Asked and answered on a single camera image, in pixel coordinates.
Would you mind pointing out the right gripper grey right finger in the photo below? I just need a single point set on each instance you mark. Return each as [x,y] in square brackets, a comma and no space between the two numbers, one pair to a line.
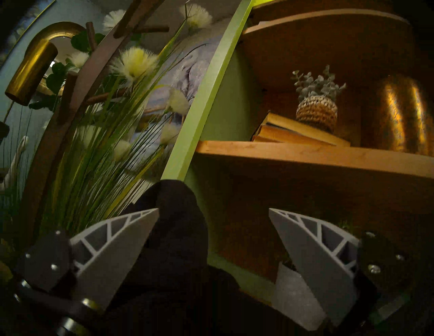
[322,267]

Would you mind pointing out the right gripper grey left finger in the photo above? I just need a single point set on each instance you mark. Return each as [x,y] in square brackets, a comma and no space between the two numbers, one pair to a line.
[108,257]

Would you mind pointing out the black jacket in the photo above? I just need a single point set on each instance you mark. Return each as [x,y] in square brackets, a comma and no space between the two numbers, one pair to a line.
[176,237]

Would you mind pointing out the wooden coat rack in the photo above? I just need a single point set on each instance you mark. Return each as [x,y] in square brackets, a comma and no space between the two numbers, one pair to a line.
[84,78]

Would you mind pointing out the stack of old books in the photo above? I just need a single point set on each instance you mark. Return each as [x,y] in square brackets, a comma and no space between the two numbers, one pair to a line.
[281,135]

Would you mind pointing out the old book with dark cover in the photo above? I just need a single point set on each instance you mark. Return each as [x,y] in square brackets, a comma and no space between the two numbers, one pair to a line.
[305,130]

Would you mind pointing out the succulent in woven pot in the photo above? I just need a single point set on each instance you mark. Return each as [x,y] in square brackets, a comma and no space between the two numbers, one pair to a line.
[317,113]

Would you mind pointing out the bronze metallic vase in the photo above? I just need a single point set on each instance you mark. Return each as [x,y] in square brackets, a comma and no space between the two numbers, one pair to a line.
[396,115]

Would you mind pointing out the green hutch cabinet wooden shelves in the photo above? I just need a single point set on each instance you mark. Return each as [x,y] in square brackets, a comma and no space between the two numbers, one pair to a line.
[203,101]

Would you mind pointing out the artificial grass with pompom flowers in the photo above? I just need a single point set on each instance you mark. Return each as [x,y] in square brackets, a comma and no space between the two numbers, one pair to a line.
[134,62]

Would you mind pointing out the brass floor lamp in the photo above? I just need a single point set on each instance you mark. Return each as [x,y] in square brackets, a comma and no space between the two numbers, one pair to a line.
[30,71]

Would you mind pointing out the heron painting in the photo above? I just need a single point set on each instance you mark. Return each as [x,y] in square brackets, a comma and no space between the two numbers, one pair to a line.
[196,67]

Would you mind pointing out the dark green leafy plant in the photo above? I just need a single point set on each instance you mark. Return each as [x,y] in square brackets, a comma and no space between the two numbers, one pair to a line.
[79,42]

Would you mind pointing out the water lily painting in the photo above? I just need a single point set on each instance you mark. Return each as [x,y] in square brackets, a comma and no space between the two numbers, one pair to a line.
[23,17]

